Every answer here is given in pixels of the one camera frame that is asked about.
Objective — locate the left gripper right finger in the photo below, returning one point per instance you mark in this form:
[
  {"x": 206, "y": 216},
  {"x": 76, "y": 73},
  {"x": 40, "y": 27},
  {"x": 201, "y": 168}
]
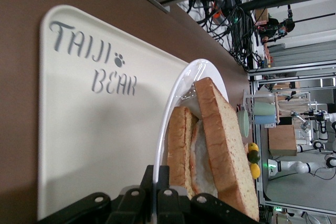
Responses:
[{"x": 170, "y": 205}]

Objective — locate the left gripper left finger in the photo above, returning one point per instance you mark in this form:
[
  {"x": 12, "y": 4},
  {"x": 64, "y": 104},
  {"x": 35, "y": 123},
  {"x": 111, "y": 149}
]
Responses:
[{"x": 136, "y": 203}]

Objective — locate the plain brown bread slice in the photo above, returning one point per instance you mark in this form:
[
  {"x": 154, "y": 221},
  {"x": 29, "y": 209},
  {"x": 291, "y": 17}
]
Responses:
[{"x": 225, "y": 155}]

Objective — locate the white round plate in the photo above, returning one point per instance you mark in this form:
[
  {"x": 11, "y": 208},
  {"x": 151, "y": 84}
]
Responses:
[{"x": 183, "y": 82}]

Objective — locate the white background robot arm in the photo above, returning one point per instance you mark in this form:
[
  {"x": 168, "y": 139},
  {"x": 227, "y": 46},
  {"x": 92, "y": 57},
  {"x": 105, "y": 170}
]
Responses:
[{"x": 299, "y": 166}]

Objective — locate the yellow lemon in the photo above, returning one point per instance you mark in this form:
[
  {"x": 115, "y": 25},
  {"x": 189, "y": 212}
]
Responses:
[
  {"x": 255, "y": 171},
  {"x": 253, "y": 147}
]

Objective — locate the cream bear print tray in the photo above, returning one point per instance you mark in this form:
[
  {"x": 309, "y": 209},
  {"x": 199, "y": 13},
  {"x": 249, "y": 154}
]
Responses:
[{"x": 78, "y": 129}]

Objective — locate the dark green avocado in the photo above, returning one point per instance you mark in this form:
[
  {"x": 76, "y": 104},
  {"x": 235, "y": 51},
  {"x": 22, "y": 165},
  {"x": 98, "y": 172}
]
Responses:
[{"x": 254, "y": 157}]

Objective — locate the pale green bowl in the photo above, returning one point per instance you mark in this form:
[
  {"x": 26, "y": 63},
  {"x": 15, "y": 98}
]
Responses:
[{"x": 242, "y": 123}]

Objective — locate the light blue cup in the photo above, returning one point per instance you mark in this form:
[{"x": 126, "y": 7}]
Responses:
[{"x": 265, "y": 119}]

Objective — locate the brown cardboard box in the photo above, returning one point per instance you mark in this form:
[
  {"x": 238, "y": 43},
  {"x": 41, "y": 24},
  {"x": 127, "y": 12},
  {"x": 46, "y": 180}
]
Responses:
[{"x": 282, "y": 140}]

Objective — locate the pale green cup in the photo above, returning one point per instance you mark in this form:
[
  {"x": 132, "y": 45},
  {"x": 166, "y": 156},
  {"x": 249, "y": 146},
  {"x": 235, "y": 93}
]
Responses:
[{"x": 263, "y": 108}]

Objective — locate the white background humanoid robot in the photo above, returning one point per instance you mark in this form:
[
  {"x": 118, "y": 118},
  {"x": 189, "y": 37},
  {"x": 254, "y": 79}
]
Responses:
[{"x": 319, "y": 129}]

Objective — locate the person in dark clothes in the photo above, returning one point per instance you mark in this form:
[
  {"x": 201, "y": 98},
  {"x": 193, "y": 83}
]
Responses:
[{"x": 273, "y": 28}]

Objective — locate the aluminium cell frame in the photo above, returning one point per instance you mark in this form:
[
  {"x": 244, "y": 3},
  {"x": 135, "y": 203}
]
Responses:
[{"x": 288, "y": 73}]

